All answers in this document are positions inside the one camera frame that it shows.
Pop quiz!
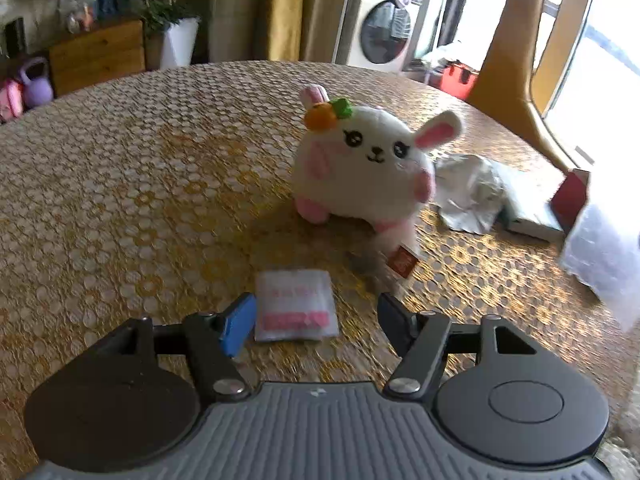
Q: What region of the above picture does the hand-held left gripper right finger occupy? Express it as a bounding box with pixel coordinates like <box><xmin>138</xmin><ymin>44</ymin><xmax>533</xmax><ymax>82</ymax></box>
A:
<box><xmin>377</xmin><ymin>292</ymin><xmax>546</xmax><ymax>403</ymax></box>

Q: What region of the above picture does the white angular planter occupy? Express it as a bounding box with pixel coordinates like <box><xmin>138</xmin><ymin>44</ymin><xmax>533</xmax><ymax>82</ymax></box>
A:
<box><xmin>160</xmin><ymin>17</ymin><xmax>202</xmax><ymax>71</ymax></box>

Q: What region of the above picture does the white plush rabbit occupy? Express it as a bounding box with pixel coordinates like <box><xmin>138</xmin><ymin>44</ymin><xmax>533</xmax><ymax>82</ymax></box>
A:
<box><xmin>291</xmin><ymin>84</ymin><xmax>466</xmax><ymax>281</ymax></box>

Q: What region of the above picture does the crumpled silver foil bag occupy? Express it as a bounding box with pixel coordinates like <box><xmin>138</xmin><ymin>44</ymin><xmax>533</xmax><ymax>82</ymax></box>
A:
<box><xmin>432</xmin><ymin>154</ymin><xmax>506</xmax><ymax>233</ymax></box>

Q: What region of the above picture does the wooden cabinet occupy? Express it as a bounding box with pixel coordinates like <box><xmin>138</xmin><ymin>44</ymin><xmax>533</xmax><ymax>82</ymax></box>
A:
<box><xmin>48</xmin><ymin>19</ymin><xmax>147</xmax><ymax>97</ymax></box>

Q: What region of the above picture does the white pink tissue packet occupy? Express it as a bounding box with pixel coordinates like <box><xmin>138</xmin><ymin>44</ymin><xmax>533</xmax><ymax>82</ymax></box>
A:
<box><xmin>253</xmin><ymin>269</ymin><xmax>341</xmax><ymax>343</ymax></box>

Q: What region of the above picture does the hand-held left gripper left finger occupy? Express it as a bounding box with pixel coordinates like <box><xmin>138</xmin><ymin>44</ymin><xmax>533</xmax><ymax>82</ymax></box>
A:
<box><xmin>105</xmin><ymin>292</ymin><xmax>258</xmax><ymax>403</ymax></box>

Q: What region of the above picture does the clear bubble wrap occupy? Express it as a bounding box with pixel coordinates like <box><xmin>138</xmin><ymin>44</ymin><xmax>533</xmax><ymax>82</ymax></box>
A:
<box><xmin>557</xmin><ymin>195</ymin><xmax>640</xmax><ymax>331</ymax></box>

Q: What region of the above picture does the yellow curtain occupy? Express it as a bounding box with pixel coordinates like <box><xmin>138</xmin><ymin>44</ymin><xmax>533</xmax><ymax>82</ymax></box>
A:
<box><xmin>267</xmin><ymin>0</ymin><xmax>308</xmax><ymax>63</ymax></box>

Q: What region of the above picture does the red storage crate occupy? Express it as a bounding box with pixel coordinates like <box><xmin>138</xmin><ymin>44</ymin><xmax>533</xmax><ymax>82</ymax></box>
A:
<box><xmin>439</xmin><ymin>61</ymin><xmax>479</xmax><ymax>102</ymax></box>

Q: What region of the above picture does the pink bag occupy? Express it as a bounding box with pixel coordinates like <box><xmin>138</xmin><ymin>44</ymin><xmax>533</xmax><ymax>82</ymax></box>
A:
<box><xmin>0</xmin><ymin>80</ymin><xmax>23</xmax><ymax>123</ymax></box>

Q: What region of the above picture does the silver washing machine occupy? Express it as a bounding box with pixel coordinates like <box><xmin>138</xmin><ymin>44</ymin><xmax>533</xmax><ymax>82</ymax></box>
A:
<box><xmin>334</xmin><ymin>0</ymin><xmax>426</xmax><ymax>73</ymax></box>

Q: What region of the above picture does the beige curtain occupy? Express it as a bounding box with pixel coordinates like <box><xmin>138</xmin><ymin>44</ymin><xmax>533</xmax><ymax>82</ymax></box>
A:
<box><xmin>300</xmin><ymin>0</ymin><xmax>360</xmax><ymax>64</ymax></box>
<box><xmin>207</xmin><ymin>0</ymin><xmax>273</xmax><ymax>63</ymax></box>

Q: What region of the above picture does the purple kettlebell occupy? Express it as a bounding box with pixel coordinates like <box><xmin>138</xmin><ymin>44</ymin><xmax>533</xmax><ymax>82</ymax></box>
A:
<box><xmin>17</xmin><ymin>57</ymin><xmax>55</xmax><ymax>108</ymax></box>

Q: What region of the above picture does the yellow leather chair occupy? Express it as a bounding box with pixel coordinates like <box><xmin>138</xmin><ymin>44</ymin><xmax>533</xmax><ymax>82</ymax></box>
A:
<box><xmin>469</xmin><ymin>0</ymin><xmax>601</xmax><ymax>173</ymax></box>

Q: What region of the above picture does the flat white box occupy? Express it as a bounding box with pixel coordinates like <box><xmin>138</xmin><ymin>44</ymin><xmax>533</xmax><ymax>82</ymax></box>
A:
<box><xmin>492</xmin><ymin>162</ymin><xmax>566</xmax><ymax>242</ymax></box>

